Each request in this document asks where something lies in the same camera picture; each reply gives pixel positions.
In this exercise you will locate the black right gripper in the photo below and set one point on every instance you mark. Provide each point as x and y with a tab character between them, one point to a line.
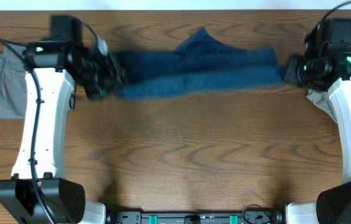
296	65

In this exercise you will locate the dark blue denim shorts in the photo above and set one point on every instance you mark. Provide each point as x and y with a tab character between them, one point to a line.
200	63

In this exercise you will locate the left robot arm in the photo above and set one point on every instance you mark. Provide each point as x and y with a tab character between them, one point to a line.
38	190

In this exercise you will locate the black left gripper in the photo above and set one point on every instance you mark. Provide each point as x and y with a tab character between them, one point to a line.
115	81

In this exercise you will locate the grey folded shorts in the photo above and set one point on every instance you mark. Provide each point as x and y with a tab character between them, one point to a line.
13	89

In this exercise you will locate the beige folded trousers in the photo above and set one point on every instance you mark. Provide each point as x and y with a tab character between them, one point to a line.
321	100

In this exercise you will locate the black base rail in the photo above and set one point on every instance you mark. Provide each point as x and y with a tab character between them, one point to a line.
248	215

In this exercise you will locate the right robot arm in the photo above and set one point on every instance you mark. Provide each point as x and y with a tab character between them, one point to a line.
332	38

